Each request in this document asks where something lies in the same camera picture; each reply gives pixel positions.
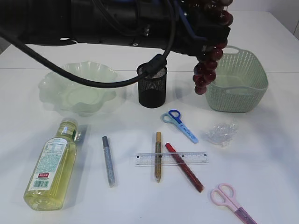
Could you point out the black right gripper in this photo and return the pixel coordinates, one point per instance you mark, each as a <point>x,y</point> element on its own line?
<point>201,25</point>

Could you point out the purple artificial grape bunch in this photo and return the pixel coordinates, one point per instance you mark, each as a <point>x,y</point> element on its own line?
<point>204,71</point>

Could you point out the clear plastic sheet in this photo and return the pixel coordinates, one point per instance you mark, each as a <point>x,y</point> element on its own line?
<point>221,134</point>

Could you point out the yellow tea bottle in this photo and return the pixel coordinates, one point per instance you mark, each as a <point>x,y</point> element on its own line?
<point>47,187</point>

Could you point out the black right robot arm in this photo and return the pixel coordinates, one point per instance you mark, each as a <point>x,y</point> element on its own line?
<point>136,23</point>

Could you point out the green plastic woven basket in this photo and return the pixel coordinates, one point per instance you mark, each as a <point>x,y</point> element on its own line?
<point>240,82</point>

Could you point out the black mesh pen holder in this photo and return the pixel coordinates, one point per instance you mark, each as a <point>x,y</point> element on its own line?
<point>152,89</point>

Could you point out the gold glitter pen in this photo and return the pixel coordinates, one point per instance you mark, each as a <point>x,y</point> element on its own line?
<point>158,150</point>

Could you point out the clear plastic ruler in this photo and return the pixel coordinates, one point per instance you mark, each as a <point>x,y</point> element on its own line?
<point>190,158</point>

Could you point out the red glitter pen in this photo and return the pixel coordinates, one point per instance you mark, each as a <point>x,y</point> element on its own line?
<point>187,171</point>

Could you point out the green wavy glass plate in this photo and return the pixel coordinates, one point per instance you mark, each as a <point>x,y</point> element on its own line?
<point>64,95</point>

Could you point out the silver glitter pen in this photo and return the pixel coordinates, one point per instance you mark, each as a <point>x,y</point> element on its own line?
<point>108,161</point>

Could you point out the blue capped scissors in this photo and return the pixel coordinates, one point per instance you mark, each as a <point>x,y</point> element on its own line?
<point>173,117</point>

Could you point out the pink scissors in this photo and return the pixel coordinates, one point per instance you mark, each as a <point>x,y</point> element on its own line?
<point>224,195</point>

